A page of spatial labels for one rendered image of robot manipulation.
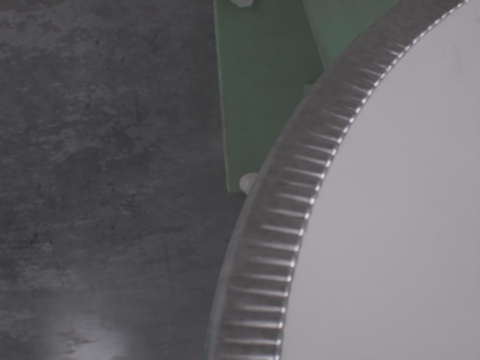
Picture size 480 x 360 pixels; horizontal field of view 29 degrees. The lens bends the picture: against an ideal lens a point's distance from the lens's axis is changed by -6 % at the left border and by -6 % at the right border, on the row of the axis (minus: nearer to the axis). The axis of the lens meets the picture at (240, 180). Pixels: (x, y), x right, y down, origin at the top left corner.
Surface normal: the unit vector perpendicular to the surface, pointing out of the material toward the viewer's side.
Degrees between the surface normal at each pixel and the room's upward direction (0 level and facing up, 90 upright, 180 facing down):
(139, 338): 0
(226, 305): 90
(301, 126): 91
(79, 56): 0
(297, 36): 0
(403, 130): 90
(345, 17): 90
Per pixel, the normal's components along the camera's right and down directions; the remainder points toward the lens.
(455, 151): -0.04, -0.70
